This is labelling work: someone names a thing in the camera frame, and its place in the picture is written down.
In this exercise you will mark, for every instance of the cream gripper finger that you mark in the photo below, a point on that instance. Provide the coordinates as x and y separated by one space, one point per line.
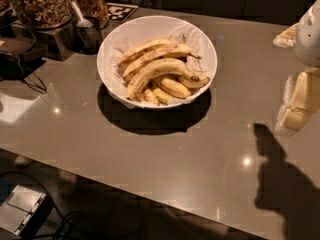
286 38
301 99

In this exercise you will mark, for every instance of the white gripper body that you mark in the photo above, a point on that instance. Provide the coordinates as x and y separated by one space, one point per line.
308 40

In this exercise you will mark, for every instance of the short right banana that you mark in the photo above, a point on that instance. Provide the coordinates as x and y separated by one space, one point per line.
193 83

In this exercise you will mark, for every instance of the short banana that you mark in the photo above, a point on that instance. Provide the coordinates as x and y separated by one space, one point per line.
173 87
193 83

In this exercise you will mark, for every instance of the top back banana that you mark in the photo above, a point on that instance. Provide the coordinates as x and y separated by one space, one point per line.
137 51

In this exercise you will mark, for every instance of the middle short banana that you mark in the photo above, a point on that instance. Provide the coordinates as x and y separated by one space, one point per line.
173 87

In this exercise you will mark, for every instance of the white bowl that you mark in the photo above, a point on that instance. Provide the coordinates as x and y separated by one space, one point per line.
139 30

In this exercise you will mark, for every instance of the small front banana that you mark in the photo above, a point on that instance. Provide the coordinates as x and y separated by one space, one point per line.
150 97

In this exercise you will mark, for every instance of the black white marker card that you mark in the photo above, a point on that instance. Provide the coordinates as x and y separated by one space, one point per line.
120 12

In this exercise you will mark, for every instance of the dark cup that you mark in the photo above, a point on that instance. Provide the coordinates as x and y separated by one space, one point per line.
87 39

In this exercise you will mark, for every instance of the small glass snack jar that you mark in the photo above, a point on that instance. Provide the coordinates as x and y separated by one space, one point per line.
96 9

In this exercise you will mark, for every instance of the white plastic spoon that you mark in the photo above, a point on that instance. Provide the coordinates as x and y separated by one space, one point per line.
82 22

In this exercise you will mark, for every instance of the metal stand block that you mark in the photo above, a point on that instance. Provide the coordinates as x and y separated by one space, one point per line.
58 42

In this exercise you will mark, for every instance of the large glass nut jar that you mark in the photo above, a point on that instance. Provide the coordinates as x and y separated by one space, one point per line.
42 14

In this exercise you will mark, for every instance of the grey box on floor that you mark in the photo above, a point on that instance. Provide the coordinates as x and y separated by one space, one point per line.
23 210

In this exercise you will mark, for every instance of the black device with cable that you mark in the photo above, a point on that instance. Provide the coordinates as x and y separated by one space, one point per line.
21 56

